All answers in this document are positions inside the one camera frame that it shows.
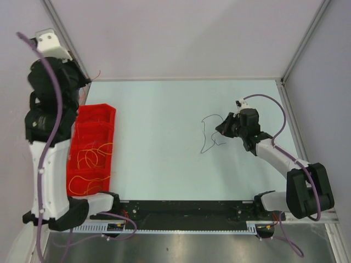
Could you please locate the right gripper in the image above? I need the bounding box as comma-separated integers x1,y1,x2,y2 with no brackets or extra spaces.
216,112,247,139

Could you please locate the blue thin wire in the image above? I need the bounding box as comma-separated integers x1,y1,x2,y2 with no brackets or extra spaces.
200,113,227,154

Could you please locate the pink thin wire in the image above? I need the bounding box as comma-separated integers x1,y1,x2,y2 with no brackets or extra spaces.
75,108,113,143

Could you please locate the yellow thin wire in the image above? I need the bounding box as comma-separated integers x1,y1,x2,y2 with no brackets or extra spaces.
76,142,114,169
67,171,117,196

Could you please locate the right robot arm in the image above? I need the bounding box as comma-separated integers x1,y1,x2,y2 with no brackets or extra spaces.
216,108,335,221

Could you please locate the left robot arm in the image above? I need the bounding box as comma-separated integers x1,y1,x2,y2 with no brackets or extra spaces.
22,56,121,231

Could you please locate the red plastic bin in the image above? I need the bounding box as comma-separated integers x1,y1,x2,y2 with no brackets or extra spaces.
66,104,116,197

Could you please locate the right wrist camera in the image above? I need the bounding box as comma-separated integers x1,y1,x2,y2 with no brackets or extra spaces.
235,99,251,113

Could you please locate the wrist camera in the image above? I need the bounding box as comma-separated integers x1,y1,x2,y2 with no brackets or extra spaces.
31,28,73,61
235,99,251,113

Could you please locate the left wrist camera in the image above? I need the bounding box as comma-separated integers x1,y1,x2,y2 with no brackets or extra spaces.
31,28,73,61

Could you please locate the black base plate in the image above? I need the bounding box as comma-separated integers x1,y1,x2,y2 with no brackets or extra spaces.
90,199,287,231

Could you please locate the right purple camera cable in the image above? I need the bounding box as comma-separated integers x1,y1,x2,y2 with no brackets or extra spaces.
244,94,323,258

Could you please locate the slotted cable duct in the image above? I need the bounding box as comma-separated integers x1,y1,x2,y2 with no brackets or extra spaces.
76,221,278,236

